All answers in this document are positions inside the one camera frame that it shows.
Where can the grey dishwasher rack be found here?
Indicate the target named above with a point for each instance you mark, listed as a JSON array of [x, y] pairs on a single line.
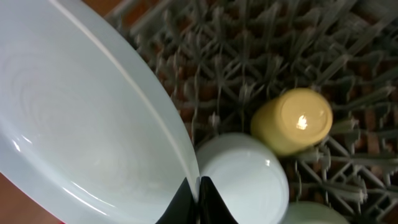
[[219, 61]]

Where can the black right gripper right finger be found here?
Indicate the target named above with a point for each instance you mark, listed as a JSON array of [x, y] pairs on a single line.
[[211, 206]]

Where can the green bowl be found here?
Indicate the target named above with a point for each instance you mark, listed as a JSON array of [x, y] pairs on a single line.
[[312, 213]]

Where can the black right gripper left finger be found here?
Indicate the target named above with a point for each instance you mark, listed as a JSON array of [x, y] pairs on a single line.
[[182, 209]]

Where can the light blue plate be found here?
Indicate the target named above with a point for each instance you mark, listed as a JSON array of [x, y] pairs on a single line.
[[87, 130]]

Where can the yellow cup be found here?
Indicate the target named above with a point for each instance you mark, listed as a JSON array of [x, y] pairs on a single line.
[[293, 121]]

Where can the light blue bowl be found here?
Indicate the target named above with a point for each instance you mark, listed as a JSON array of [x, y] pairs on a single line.
[[247, 175]]

